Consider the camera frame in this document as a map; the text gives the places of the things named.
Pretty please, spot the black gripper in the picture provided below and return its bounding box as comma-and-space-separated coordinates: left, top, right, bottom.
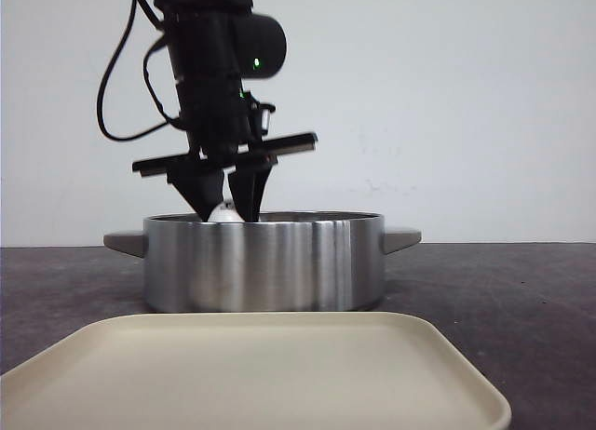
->
132, 80, 318, 222

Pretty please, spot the panda bun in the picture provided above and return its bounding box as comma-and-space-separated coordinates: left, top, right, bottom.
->
208, 199, 244, 223

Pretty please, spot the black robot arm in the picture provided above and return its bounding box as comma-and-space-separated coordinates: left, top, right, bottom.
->
132, 0, 317, 222

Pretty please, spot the stainless steel steamer pot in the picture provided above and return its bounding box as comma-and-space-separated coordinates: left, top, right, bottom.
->
103, 211, 422, 313

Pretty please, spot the cream rectangular plastic tray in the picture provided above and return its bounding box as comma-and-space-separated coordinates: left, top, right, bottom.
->
1, 312, 512, 429

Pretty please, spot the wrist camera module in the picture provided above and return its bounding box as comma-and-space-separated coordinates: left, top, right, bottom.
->
244, 91, 276, 141

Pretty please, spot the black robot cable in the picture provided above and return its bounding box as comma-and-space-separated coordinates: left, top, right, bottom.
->
96, 0, 183, 142

